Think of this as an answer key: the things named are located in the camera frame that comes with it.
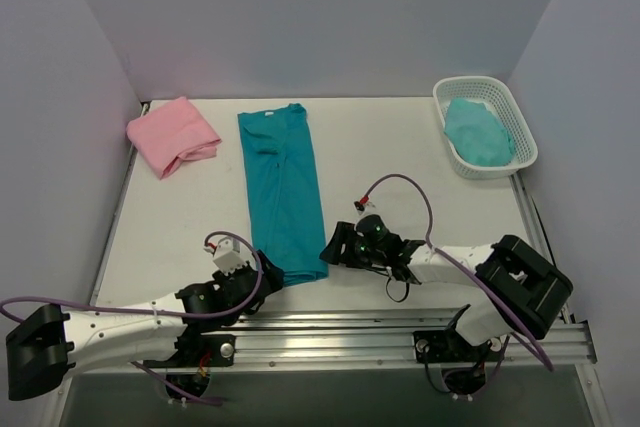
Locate teal t shirt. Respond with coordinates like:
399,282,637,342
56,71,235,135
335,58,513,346
237,103,329,287

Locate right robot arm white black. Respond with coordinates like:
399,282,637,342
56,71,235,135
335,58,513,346
320,214,573,360

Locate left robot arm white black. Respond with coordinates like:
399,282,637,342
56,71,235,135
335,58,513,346
5,256,284,401

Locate light green t shirt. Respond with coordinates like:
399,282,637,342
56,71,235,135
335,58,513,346
444,98,516,167

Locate white plastic basket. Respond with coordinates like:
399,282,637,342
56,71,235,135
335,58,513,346
433,76,538,180

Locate folded pink t shirt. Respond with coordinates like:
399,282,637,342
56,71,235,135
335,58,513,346
126,97,221,179

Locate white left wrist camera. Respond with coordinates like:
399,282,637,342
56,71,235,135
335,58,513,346
204,236,251,275

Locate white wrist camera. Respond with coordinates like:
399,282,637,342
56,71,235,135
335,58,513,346
204,236,251,275
354,196,379,219

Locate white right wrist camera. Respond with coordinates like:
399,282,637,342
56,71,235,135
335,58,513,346
354,196,379,219

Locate black right arm cable loop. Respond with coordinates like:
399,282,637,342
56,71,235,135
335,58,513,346
384,271,414,305

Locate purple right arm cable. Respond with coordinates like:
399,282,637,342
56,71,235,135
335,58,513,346
362,174,555,396

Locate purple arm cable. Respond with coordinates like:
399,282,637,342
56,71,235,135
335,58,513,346
0,231,266,407
362,174,555,396

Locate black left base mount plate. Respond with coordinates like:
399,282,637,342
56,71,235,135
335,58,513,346
143,334,236,368

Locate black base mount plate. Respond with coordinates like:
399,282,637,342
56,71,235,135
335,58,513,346
413,329,499,364
143,334,236,368

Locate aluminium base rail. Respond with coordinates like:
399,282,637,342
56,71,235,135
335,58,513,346
54,309,599,376

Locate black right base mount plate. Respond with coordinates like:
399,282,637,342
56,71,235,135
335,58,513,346
413,329,499,364

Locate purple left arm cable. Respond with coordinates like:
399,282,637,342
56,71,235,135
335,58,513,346
0,231,266,407

